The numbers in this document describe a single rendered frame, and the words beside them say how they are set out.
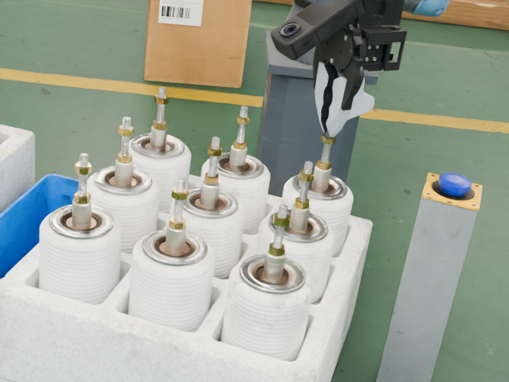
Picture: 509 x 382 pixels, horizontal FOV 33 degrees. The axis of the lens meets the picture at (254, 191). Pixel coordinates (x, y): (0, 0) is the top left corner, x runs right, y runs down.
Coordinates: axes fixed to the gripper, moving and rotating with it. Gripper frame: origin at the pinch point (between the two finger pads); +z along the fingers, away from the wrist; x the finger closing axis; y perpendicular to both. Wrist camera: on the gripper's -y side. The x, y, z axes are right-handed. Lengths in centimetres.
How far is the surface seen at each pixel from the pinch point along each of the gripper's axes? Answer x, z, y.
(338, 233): -4.6, 14.1, 2.0
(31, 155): 38, 20, -28
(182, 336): -15.5, 16.4, -25.8
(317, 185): -0.7, 8.5, 0.0
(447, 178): -14.8, 1.3, 8.8
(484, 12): 122, 29, 145
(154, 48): 98, 26, 18
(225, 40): 91, 22, 33
